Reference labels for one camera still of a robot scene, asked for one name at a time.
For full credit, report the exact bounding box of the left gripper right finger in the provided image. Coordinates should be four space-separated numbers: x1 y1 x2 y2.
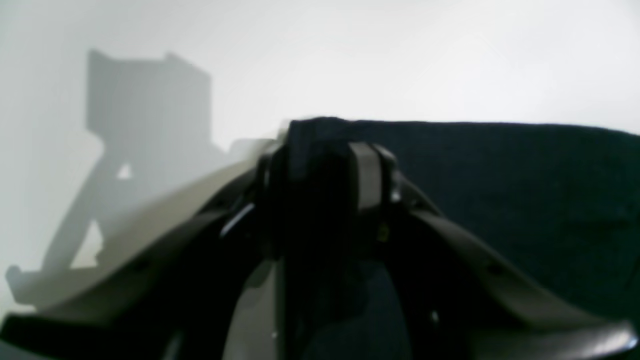
348 142 639 360

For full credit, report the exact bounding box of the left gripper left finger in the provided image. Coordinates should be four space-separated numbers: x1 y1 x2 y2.
1 142 286 360

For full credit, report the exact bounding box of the black T-shirt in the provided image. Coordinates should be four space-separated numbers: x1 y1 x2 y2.
282 117 639 360

